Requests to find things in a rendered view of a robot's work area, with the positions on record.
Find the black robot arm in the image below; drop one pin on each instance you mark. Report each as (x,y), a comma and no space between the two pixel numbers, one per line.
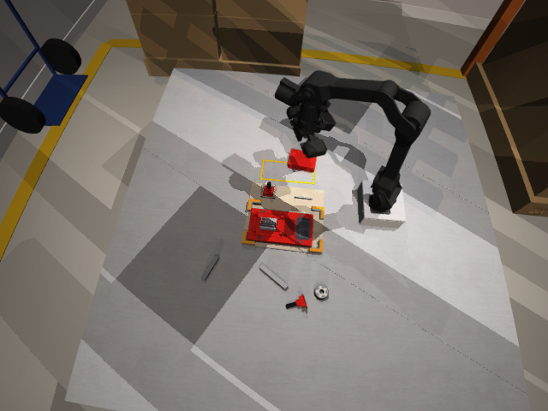
(313,95)

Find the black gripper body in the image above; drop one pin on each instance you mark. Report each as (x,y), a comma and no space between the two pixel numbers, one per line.
(314,146)

